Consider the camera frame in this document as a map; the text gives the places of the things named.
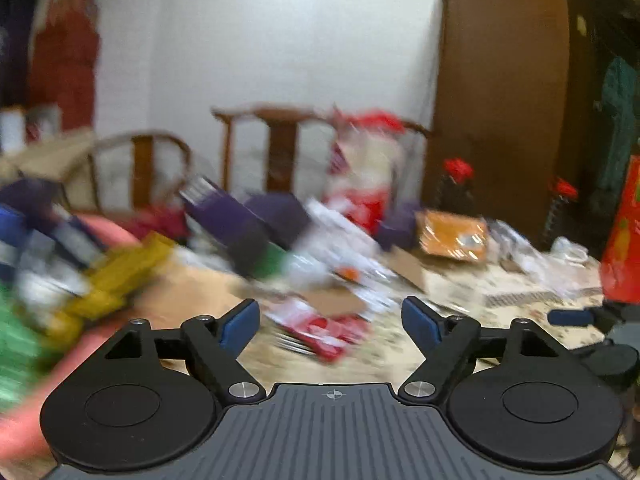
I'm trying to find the red snack packet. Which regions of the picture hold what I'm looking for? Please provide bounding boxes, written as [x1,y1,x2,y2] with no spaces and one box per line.
[272,300,373,363]

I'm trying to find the small purple box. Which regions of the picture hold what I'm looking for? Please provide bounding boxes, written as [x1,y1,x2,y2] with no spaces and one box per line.
[377,200,423,252]

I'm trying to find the plain purple box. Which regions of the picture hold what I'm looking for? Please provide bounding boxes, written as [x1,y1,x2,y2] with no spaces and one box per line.
[245,192,313,251]

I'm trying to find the brown cardboard piece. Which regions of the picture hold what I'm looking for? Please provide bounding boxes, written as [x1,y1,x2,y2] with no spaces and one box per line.
[385,245,437,294]

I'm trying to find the clear plastic bag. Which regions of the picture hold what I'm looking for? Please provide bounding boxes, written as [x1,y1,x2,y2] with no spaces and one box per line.
[487,220,551,283]

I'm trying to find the high back wooden chair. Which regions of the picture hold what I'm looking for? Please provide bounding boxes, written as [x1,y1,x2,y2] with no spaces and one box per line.
[210,106,333,196]

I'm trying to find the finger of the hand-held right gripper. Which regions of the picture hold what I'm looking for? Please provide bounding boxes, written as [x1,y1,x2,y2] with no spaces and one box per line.
[547,308,608,328]

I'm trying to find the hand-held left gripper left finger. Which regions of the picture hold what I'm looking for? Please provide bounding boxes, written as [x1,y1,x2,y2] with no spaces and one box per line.
[102,299,266,406]

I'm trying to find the dark object with red top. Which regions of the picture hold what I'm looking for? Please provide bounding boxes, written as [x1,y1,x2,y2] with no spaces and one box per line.
[542,177,581,252]
[434,156,476,217]

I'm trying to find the tan cardboard box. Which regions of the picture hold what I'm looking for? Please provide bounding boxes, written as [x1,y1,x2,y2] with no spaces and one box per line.
[0,130,101,196]

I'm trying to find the hanging purple shirt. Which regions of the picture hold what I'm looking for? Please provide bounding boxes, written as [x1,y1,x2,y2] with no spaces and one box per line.
[0,0,42,111]

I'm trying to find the brown wooden door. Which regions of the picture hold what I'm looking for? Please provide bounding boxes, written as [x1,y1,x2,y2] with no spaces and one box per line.
[430,0,596,251]

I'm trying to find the red printed bag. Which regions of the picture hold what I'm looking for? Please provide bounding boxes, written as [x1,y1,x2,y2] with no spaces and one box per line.
[597,155,640,306]

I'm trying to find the pink plastic basin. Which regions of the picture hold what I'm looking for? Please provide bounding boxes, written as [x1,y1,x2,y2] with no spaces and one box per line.
[0,212,166,480]

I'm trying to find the green garment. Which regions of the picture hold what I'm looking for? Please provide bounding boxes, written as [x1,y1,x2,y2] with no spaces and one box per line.
[599,55,640,196]

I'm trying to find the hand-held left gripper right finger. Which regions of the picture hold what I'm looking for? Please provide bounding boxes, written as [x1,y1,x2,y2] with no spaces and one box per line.
[397,296,556,406]

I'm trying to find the round back wooden chair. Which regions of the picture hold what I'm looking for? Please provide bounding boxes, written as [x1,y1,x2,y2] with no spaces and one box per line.
[90,132,193,213]

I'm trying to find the red white plastic bag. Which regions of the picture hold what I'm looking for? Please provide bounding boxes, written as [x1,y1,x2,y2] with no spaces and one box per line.
[324,109,407,236]

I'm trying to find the purple box with barcode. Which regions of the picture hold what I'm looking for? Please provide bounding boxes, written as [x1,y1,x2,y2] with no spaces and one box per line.
[179,176,273,281]

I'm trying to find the black yellow work glove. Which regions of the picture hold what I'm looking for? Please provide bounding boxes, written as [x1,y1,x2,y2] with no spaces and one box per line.
[55,235,176,336]

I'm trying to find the floral cloth desktop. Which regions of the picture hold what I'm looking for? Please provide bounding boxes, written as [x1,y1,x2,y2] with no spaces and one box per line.
[125,220,640,480]

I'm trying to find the white plastic packets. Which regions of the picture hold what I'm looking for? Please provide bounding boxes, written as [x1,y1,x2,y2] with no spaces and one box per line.
[295,200,393,288]

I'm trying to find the orange snack packet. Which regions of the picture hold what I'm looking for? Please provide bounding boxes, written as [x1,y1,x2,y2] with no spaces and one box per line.
[415,210,488,263]

